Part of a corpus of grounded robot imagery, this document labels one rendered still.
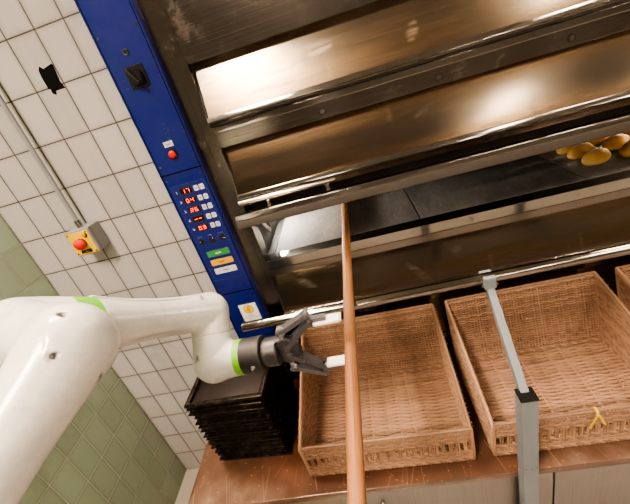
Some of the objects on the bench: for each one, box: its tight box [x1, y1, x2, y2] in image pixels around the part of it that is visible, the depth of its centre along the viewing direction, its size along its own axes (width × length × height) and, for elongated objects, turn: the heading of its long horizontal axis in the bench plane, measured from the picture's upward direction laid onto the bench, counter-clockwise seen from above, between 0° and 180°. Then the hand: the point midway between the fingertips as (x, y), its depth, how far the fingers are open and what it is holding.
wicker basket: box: [444, 271, 630, 456], centre depth 125 cm, size 49×56×28 cm
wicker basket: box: [297, 303, 477, 477], centre depth 135 cm, size 49×56×28 cm
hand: (343, 339), depth 90 cm, fingers open, 13 cm apart
